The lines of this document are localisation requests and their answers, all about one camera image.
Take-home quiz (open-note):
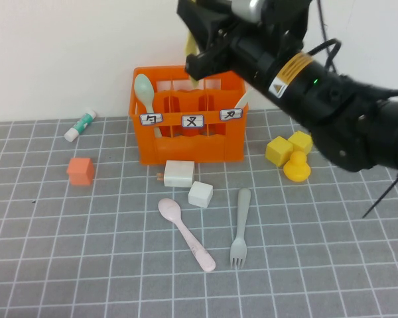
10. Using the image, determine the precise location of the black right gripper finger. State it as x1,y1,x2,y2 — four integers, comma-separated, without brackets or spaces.
184,49,230,81
177,0,235,47

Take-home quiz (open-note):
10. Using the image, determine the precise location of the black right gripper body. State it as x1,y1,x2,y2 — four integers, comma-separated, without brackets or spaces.
205,13,306,83

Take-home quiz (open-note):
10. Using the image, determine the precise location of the yellow plastic knife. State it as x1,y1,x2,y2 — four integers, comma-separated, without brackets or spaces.
184,31,204,91

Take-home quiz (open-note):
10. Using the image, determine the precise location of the white plastic knife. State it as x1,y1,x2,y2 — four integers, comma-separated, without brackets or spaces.
233,87,253,110

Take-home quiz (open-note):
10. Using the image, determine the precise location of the green plastic spoon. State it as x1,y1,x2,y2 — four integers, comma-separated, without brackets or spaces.
133,73,163,138

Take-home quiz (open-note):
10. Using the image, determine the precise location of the grey plastic fork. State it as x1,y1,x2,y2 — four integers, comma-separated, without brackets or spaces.
230,187,252,270

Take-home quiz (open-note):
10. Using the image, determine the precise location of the pink plastic spoon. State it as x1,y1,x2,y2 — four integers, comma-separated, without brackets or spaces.
157,197,216,273

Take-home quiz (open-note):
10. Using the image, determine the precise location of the orange plastic cutlery holder crate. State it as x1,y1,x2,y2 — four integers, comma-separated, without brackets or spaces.
129,66,247,166

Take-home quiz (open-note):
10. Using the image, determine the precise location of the white label reading 刀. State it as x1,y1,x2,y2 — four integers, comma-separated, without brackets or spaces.
220,109,243,121

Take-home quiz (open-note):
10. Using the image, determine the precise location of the white label reading 叉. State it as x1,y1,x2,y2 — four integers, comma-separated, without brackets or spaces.
180,115,205,129

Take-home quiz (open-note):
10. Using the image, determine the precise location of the white label reading 勺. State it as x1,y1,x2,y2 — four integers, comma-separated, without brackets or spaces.
139,113,163,127

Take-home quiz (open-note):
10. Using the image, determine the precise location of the yellow foam cube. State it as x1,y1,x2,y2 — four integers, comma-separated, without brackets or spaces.
287,130,314,156
265,136,294,168

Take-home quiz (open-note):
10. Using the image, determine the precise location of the white power plug adapter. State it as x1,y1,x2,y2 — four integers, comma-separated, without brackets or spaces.
156,160,196,189

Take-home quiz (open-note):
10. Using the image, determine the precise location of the yellow rubber duck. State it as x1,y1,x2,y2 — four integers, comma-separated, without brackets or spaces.
282,151,311,183

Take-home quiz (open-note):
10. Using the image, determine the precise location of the white foam cube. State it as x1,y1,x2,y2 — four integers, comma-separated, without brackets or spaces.
187,181,214,209

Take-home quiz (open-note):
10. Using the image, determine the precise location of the white green glue stick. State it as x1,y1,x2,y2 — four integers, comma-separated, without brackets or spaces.
64,107,98,142

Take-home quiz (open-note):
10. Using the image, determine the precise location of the orange foam cube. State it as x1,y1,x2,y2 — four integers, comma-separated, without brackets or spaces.
66,157,96,186

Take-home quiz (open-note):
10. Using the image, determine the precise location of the black zip tie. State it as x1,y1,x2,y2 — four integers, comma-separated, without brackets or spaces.
362,171,398,219

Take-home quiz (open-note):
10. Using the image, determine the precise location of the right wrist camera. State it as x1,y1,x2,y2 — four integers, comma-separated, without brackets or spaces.
230,0,266,24

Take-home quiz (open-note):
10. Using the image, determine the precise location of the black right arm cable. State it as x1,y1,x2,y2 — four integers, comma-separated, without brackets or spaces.
303,0,342,77

